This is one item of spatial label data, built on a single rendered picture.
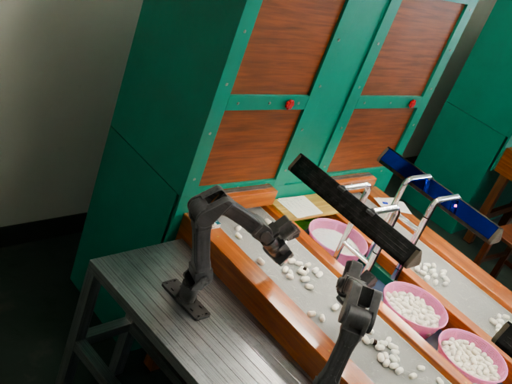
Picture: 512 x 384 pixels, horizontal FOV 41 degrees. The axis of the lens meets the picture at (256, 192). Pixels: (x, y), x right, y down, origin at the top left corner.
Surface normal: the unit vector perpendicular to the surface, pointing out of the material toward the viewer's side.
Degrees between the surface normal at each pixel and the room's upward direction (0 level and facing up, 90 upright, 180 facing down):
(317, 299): 0
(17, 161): 90
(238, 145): 90
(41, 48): 90
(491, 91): 90
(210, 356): 0
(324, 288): 0
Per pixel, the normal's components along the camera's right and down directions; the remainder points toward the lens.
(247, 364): 0.33, -0.83
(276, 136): 0.61, 0.55
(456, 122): -0.69, 0.13
